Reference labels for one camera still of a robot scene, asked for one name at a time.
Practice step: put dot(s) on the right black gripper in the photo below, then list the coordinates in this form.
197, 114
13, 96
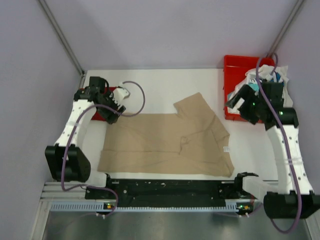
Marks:
246, 93

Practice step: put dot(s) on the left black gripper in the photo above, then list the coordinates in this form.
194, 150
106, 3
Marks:
110, 117

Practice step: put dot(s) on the beige t-shirt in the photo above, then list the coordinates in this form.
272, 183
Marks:
191, 141

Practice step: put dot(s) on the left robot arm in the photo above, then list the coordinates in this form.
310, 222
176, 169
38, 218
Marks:
66, 159

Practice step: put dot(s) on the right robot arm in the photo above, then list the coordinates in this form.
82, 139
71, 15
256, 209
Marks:
293, 196

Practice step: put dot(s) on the teal t-shirt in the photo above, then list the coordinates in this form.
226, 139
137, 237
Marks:
254, 86

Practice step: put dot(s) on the folded red t-shirt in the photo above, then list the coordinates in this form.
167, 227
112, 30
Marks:
108, 92

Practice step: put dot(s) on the red plastic bin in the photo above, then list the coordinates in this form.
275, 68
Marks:
234, 70

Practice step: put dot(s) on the white printed t-shirt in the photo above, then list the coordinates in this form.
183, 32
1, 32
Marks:
279, 76

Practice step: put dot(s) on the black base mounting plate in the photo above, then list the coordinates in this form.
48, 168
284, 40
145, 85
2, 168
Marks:
175, 193

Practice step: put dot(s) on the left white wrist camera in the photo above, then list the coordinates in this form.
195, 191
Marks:
120, 93

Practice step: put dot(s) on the left aluminium corner post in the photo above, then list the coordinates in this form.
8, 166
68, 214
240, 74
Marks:
60, 35

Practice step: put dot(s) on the aluminium corner post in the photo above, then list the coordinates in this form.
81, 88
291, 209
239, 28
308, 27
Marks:
60, 35
293, 14

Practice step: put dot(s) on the aluminium frame rail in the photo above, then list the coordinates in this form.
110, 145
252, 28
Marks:
54, 191

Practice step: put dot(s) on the grey slotted cable duct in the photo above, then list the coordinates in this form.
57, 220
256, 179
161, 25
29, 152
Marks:
104, 207

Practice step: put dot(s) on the right aluminium corner post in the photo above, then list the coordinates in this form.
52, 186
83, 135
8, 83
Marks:
293, 14

